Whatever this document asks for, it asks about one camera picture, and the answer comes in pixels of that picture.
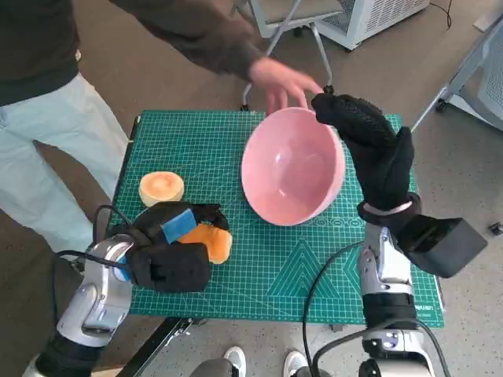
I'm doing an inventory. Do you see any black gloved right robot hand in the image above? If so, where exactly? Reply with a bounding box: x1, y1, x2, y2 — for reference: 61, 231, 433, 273
310, 93, 417, 209

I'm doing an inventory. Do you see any person's left hand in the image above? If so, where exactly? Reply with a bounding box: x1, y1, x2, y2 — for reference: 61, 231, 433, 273
250, 57, 325, 114

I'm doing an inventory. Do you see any black left robot hand, blue tape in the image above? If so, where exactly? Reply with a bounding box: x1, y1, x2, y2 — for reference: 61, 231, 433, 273
130, 201, 231, 247

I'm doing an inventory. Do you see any round pale toy bread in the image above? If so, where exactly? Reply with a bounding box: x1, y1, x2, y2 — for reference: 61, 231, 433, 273
138, 171, 185, 208

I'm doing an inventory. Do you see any orange oblong toy bread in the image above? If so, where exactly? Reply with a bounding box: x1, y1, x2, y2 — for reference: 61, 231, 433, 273
178, 223, 233, 265

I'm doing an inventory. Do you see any pink bowl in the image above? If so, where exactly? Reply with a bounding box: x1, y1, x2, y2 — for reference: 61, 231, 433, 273
240, 108, 347, 227

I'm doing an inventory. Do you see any grey office chair on castors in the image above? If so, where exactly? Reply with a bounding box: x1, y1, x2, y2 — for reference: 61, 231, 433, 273
229, 0, 349, 112

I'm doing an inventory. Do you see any green cutting mat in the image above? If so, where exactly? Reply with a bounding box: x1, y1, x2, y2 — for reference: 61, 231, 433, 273
112, 111, 446, 328

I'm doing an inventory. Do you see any white cabinet with grille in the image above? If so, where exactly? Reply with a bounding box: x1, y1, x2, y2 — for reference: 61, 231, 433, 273
316, 0, 429, 51

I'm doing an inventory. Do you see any person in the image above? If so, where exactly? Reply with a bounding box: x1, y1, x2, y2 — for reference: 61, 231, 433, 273
0, 0, 325, 258

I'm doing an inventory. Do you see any dark grey leg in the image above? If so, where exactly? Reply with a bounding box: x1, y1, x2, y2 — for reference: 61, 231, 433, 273
292, 364, 335, 377
192, 357, 239, 377

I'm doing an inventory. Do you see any white shoe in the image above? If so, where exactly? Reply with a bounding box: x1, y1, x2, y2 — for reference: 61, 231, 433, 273
223, 345, 248, 377
283, 348, 309, 377

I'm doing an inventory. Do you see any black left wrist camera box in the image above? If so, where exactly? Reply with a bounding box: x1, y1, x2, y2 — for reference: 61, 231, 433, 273
126, 241, 213, 293

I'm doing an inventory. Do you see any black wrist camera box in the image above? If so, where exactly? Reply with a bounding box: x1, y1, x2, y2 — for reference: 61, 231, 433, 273
395, 214, 488, 279
126, 241, 213, 293

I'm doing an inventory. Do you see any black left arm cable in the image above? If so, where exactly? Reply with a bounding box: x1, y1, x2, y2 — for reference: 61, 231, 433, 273
53, 203, 134, 276

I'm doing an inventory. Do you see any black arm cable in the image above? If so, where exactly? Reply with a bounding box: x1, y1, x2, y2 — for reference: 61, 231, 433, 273
53, 203, 134, 276
301, 240, 366, 377

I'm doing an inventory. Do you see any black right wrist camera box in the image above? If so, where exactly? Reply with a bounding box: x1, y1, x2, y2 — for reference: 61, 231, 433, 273
395, 214, 488, 279

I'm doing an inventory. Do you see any black metal table rail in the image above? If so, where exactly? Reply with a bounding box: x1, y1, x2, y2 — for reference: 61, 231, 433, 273
116, 317, 209, 377

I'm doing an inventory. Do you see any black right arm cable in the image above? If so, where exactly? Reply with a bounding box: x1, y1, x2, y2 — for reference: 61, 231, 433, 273
301, 240, 366, 377

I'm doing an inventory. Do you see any thin black floor cable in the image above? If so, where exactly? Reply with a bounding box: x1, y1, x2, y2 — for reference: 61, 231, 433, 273
427, 0, 453, 29

